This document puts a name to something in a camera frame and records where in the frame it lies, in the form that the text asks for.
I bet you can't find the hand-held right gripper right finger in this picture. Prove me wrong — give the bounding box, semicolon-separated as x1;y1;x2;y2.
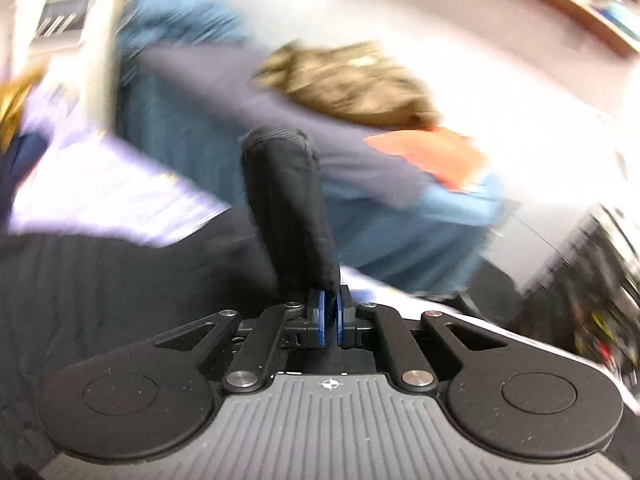
337;285;508;394

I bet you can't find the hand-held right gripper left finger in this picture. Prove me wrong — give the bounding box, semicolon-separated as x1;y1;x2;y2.
155;289;332;394

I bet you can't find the black quilted jacket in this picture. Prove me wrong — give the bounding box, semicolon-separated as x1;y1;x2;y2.
0;127;346;480

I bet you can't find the bed with blue skirt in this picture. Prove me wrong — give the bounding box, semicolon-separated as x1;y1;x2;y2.
117;0;505;297

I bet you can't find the black round bin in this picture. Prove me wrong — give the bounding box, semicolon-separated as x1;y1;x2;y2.
467;261;527;322

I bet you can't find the orange cloth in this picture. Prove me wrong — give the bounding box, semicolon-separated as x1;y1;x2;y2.
364;127;490;194

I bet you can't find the grey purple blanket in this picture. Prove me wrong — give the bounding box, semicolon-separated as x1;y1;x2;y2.
140;42;437;211

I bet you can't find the camouflage cloth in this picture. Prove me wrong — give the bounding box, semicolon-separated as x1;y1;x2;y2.
254;41;442;130

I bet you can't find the white bed sheet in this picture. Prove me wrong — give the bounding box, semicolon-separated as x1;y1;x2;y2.
9;100;640;411

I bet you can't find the navy blue cloth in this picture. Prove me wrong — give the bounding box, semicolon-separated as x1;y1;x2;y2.
0;130;49;233

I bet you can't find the light blue duvet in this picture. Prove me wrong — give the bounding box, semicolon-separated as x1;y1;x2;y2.
119;0;248;56

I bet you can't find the yellow cloth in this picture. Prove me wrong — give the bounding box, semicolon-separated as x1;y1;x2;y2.
0;71;43;153

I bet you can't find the white furniture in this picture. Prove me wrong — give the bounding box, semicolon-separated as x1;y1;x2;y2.
0;0;133;128

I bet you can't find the black wire rack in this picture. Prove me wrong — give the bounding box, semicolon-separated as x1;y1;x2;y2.
525;204;640;388

